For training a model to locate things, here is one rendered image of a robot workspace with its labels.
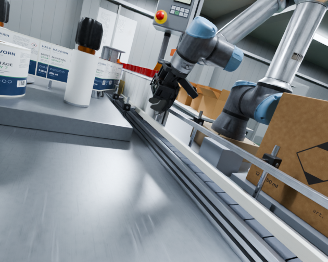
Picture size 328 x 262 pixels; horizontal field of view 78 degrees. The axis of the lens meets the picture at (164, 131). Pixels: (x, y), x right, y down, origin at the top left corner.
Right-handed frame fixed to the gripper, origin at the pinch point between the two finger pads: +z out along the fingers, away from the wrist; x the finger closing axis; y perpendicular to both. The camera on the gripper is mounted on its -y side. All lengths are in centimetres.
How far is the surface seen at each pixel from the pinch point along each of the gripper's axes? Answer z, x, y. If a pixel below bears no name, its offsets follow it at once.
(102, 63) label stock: 5.4, -32.2, 19.4
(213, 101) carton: 58, -113, -128
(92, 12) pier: 131, -428, 0
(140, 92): 5.7, -17.4, 2.8
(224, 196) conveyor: -18.3, 42.8, 3.7
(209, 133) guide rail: -16.1, 23.6, -2.8
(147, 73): -2.0, -22.2, 1.7
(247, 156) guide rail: -23.1, 35.8, -2.8
